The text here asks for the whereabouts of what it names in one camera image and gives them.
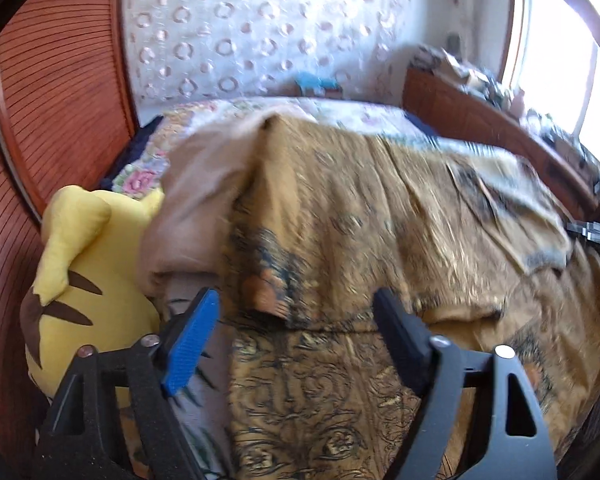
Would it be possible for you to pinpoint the long wooden cabinet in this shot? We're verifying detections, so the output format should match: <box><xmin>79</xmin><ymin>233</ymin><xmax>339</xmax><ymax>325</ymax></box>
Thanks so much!
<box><xmin>404</xmin><ymin>67</ymin><xmax>600</xmax><ymax>231</ymax></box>

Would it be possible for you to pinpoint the mustard patterned shirt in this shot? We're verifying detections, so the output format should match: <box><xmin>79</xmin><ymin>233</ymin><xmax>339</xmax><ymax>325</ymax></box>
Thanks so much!
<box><xmin>137</xmin><ymin>110</ymin><xmax>600</xmax><ymax>480</ymax></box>

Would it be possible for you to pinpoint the wooden louvered wardrobe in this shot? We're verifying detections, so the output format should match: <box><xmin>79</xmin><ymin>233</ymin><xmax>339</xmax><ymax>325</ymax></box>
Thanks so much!
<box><xmin>0</xmin><ymin>0</ymin><xmax>141</xmax><ymax>461</ymax></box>

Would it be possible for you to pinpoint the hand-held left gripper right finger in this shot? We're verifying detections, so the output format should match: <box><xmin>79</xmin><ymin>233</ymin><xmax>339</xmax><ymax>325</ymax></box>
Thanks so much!
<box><xmin>372</xmin><ymin>287</ymin><xmax>556</xmax><ymax>480</ymax></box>

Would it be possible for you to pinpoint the floral quilt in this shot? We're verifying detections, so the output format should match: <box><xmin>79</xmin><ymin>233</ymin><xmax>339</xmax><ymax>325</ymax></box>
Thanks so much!
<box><xmin>112</xmin><ymin>97</ymin><xmax>431</xmax><ymax>196</ymax></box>

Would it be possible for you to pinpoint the wooden framed window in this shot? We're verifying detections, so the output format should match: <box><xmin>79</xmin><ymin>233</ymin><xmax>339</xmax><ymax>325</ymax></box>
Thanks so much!
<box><xmin>500</xmin><ymin>0</ymin><xmax>600</xmax><ymax>181</ymax></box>

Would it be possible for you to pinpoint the open cardboard box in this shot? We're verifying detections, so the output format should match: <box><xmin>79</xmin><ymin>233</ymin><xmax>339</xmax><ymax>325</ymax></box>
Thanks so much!
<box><xmin>442</xmin><ymin>54</ymin><xmax>486</xmax><ymax>86</ymax></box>

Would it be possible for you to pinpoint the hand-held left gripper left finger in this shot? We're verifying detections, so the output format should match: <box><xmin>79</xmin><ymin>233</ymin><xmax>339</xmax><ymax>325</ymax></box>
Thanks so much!
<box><xmin>35</xmin><ymin>287</ymin><xmax>221</xmax><ymax>480</ymax></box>

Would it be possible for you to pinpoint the blue box behind bed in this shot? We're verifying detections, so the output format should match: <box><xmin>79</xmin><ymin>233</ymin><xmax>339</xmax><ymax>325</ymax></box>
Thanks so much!
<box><xmin>295</xmin><ymin>72</ymin><xmax>343</xmax><ymax>98</ymax></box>

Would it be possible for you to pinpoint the sheer circle-patterned curtain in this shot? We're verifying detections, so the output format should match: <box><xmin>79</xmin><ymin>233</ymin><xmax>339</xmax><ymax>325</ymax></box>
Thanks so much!
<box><xmin>122</xmin><ymin>0</ymin><xmax>461</xmax><ymax>103</ymax></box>

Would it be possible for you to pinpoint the yellow plush toy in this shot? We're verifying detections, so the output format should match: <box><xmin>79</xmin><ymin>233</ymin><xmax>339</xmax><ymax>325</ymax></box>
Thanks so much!
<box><xmin>25</xmin><ymin>185</ymin><xmax>166</xmax><ymax>406</ymax></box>

